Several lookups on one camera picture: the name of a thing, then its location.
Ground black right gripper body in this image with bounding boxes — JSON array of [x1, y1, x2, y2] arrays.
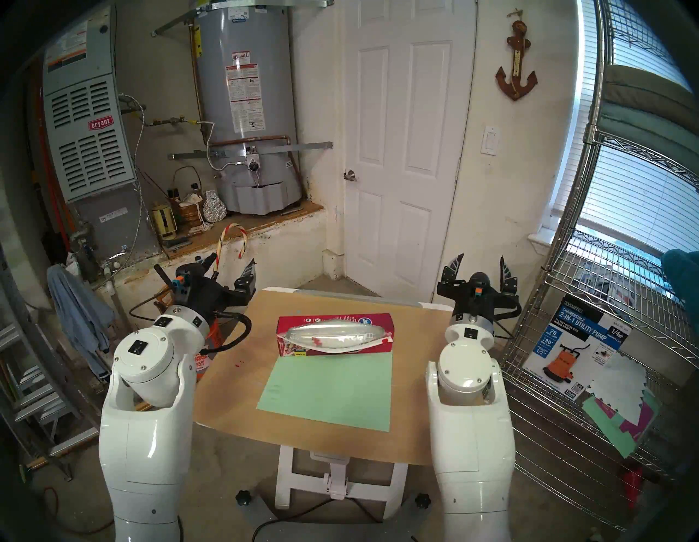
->
[[436, 272, 522, 328]]

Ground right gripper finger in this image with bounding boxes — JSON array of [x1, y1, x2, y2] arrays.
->
[[499, 256, 519, 294], [440, 252, 465, 286]]

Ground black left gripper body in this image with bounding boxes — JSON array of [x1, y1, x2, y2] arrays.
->
[[164, 262, 256, 328]]

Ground red ziplock bag box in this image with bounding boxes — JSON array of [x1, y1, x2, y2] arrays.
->
[[276, 313, 395, 357]]

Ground clear ziplock bag red slider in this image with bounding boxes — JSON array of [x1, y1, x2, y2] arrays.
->
[[276, 321, 395, 355]]

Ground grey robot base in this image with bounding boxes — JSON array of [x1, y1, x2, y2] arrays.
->
[[238, 489, 432, 542]]

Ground striped candy cane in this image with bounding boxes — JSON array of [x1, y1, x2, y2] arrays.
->
[[215, 222, 249, 274]]

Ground crumpled foil wrapped object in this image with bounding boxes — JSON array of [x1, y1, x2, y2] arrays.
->
[[202, 190, 227, 223]]

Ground yellow kettle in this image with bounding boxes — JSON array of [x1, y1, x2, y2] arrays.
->
[[151, 204, 178, 240]]

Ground orange plastic bucket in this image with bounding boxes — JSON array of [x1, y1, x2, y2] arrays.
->
[[194, 320, 224, 383]]

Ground utility pump cardboard box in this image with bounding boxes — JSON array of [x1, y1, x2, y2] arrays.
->
[[522, 295, 633, 400]]

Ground tan cardboard table cover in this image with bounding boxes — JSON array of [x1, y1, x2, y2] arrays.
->
[[194, 290, 457, 466]]

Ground white panel door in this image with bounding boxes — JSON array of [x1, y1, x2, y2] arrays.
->
[[341, 0, 478, 304]]

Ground blue hanging cloth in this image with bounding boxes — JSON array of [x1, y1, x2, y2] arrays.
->
[[46, 264, 115, 380]]

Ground light green paper sheet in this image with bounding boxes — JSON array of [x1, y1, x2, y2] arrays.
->
[[257, 351, 394, 433]]

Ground white window blinds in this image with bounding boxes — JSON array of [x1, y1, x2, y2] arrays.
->
[[552, 0, 699, 257]]

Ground white scalloped paper sheet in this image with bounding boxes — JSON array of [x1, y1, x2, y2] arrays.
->
[[587, 352, 648, 424]]

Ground grey Bryant furnace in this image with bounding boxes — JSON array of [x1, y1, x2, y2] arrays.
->
[[41, 5, 159, 263]]

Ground teal cloth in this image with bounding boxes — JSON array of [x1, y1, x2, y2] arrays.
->
[[662, 249, 699, 312]]

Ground green paper strip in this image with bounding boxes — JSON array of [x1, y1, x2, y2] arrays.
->
[[582, 396, 637, 458]]

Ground grey water heater tank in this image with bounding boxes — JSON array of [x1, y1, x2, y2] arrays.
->
[[191, 0, 304, 215]]

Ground purple paper sheet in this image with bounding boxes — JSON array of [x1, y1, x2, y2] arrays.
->
[[598, 391, 656, 440]]

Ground aluminium ladder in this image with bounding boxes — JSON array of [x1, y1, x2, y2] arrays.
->
[[0, 240, 102, 476]]

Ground green folded cushion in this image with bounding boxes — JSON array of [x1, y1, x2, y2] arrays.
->
[[595, 101, 699, 167]]

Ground white folding table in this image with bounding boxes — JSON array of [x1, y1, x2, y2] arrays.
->
[[262, 287, 455, 520]]

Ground red plastic object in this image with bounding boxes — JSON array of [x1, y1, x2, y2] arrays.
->
[[623, 464, 645, 509]]

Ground olive folded cushion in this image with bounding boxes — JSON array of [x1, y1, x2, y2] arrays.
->
[[603, 64, 699, 126]]

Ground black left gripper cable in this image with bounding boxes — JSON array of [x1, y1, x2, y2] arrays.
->
[[199, 310, 253, 356]]

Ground wicker basket with handle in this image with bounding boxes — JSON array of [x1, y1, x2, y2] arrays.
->
[[172, 166, 205, 227]]

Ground chrome wire shelf rack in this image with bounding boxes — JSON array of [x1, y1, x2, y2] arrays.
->
[[494, 0, 699, 533]]

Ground grey metal heater strap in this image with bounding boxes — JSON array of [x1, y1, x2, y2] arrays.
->
[[168, 142, 334, 160]]

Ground rusty anchor wall decoration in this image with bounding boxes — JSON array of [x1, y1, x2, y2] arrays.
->
[[495, 12, 538, 102]]

